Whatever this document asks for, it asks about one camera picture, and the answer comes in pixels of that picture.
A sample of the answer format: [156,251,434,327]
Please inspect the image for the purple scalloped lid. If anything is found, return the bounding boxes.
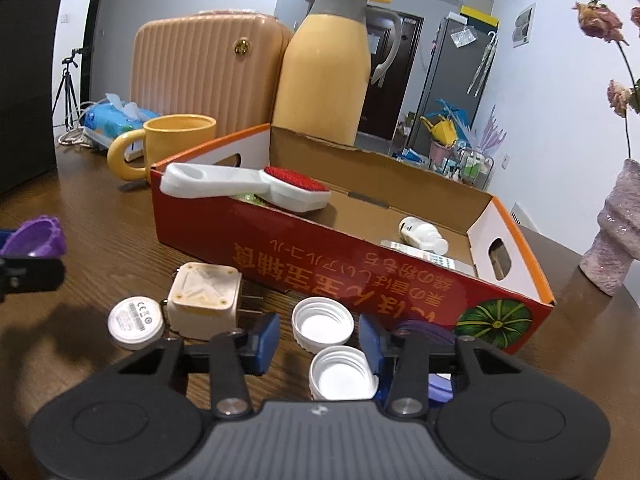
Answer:
[1,216,67,258]

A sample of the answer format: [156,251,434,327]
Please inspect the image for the blue transparent jar lid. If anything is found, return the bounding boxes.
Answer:
[395,320,456,408]

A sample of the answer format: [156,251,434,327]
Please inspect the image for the cream square plug adapter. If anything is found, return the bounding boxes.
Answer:
[164,262,242,341]

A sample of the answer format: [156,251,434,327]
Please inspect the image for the white bottle cap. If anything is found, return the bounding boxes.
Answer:
[308,346,378,401]
[291,297,355,354]

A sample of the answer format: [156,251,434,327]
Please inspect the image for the small white round disc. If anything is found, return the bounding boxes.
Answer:
[107,296,165,351]

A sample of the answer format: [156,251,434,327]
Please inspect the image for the white spray bottle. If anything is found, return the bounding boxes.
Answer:
[398,217,449,256]

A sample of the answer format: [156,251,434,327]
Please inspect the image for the green sanitizer bottle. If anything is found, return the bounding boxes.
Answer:
[234,194,266,207]

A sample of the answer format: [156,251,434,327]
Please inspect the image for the red white lint brush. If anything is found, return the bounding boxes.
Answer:
[160,162,331,214]

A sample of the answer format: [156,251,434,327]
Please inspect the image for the blue tissue pack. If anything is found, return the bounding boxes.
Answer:
[82,93,158,148]

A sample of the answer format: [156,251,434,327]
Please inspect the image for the red cardboard box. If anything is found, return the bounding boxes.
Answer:
[150,125,554,352]

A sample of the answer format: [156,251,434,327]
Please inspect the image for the yellow mug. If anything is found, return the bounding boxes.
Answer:
[106,114,217,181]

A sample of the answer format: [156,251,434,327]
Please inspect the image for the black paper bag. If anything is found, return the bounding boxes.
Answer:
[0,0,61,192]

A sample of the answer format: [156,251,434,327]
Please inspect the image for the yellow watering can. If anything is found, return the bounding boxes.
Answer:
[420,116,458,148]

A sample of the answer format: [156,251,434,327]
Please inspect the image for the pink textured vase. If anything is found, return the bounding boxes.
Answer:
[579,159,640,297]

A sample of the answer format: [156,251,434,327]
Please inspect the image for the dark entrance door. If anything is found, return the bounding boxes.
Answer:
[358,12,423,140]

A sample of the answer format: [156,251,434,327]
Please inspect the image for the yellow thermos jug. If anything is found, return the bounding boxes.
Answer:
[272,0,401,145]

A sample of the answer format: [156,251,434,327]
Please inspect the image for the pink ribbed suitcase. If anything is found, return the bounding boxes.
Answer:
[129,10,293,136]

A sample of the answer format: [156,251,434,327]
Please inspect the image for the grey refrigerator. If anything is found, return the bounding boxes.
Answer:
[409,18,497,155]

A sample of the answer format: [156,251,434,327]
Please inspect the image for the yellow black box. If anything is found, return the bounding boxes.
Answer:
[459,6,499,28]

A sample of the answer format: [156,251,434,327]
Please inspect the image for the dried pink roses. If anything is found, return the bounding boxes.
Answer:
[572,0,640,162]

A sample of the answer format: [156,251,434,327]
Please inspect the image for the white cables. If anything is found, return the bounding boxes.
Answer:
[56,102,101,150]

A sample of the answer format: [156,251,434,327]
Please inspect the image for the black camera tripod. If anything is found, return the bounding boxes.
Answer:
[51,48,84,132]

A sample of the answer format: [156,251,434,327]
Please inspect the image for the wire storage cart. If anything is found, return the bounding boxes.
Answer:
[442,141,495,191]

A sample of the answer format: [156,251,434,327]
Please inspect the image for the wall picture frame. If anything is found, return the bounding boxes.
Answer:
[512,4,536,48]

